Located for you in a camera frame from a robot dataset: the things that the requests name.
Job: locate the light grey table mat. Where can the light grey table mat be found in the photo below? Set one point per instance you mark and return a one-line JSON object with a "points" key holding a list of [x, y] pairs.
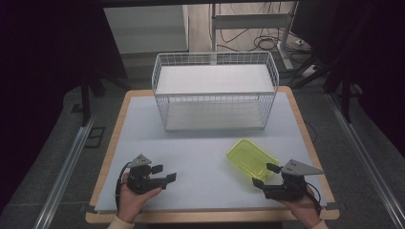
{"points": [[191, 165]]}

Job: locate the black corner clip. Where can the black corner clip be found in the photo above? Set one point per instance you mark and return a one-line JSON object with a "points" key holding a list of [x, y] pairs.
{"points": [[87, 209], [334, 205]]}

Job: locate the black metal stand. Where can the black metal stand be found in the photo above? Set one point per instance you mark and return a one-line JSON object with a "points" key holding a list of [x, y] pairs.
{"points": [[340, 86], [87, 92]]}

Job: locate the white cabinet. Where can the white cabinet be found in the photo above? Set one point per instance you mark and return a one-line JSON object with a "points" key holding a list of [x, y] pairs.
{"points": [[146, 28]]}

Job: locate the white metal desk frame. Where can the white metal desk frame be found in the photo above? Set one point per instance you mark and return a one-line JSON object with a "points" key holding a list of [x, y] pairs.
{"points": [[251, 21]]}

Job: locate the yellow translucent plastic tray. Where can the yellow translucent plastic tray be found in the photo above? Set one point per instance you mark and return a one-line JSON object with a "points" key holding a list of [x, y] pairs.
{"points": [[251, 159]]}

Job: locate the dark curtain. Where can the dark curtain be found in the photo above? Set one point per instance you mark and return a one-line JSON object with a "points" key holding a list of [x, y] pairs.
{"points": [[41, 63], [375, 57]]}

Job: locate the aluminium floor rail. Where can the aluminium floor rail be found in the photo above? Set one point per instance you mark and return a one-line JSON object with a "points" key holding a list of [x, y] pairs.
{"points": [[63, 175], [366, 152]]}

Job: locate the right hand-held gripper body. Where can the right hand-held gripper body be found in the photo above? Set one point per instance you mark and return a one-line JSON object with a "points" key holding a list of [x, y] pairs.
{"points": [[291, 186]]}

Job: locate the person's right hand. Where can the person's right hand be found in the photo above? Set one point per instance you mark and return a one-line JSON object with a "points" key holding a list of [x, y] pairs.
{"points": [[302, 210]]}

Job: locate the white power strip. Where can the white power strip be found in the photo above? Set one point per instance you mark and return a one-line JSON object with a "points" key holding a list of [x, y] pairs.
{"points": [[302, 41]]}

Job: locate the black floor plate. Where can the black floor plate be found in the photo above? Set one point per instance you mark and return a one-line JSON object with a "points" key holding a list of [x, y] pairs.
{"points": [[95, 136]]}

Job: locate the person's left hand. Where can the person's left hand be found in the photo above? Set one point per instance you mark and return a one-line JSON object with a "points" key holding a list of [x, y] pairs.
{"points": [[133, 200]]}

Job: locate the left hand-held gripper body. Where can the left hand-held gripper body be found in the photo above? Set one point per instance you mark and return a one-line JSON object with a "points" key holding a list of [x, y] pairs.
{"points": [[141, 181]]}

